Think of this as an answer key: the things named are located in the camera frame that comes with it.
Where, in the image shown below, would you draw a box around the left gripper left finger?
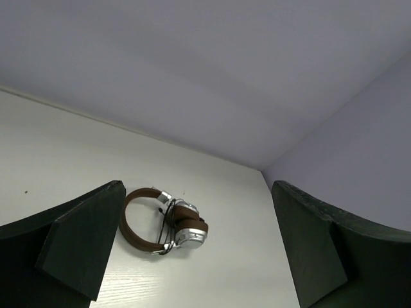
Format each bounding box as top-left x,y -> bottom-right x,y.
1,180 -> 125,307

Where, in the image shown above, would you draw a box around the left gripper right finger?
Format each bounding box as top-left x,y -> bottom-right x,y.
272,180 -> 410,307

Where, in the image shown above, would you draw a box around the thin black headphone cable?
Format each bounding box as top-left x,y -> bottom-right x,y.
155,198 -> 180,256

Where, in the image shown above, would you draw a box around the brown silver headphones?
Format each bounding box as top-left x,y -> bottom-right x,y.
119,187 -> 209,255

